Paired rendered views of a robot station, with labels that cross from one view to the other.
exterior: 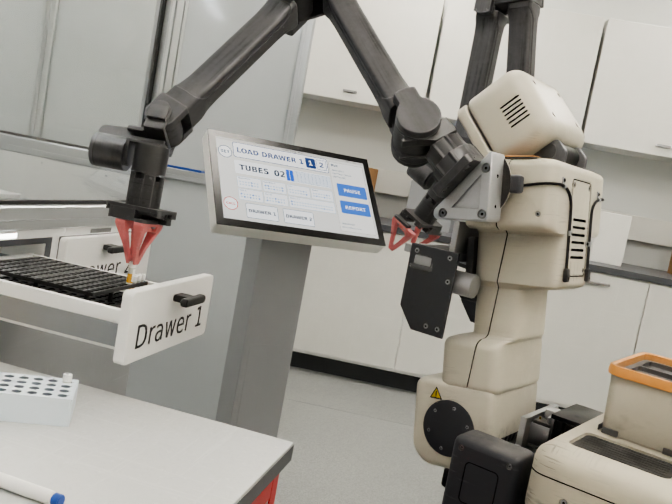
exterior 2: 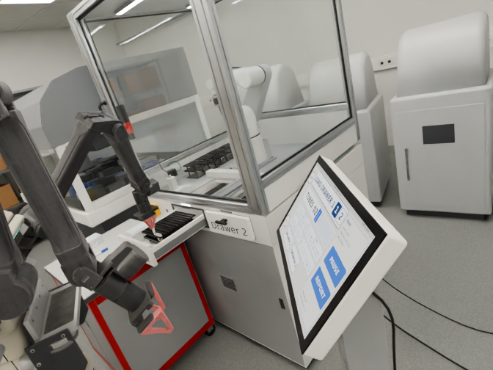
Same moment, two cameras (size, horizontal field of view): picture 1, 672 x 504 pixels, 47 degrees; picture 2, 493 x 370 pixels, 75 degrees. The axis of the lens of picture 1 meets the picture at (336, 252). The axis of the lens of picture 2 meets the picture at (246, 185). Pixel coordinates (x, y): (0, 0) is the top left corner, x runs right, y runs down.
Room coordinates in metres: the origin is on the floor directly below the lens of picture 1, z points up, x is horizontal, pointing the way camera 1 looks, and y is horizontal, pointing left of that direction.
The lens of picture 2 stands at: (2.46, -0.55, 1.53)
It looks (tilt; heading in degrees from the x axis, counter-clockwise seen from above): 20 degrees down; 124
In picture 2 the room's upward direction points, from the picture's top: 16 degrees counter-clockwise
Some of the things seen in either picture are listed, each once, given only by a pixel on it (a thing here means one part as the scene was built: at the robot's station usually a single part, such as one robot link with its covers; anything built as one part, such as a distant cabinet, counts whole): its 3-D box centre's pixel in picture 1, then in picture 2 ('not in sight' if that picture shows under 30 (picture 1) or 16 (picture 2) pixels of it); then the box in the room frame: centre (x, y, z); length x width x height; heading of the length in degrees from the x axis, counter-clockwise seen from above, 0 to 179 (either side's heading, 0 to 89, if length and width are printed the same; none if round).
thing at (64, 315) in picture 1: (56, 292); (172, 228); (1.27, 0.45, 0.86); 0.40 x 0.26 x 0.06; 77
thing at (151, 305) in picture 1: (168, 314); (136, 249); (1.22, 0.25, 0.87); 0.29 x 0.02 x 0.11; 167
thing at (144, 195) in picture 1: (144, 195); (144, 207); (1.29, 0.34, 1.05); 0.10 x 0.07 x 0.07; 76
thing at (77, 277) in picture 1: (61, 291); (170, 228); (1.27, 0.44, 0.87); 0.22 x 0.18 x 0.06; 77
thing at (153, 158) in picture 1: (147, 159); (141, 194); (1.29, 0.34, 1.11); 0.07 x 0.06 x 0.07; 85
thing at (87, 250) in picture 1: (100, 260); (228, 224); (1.60, 0.49, 0.87); 0.29 x 0.02 x 0.11; 167
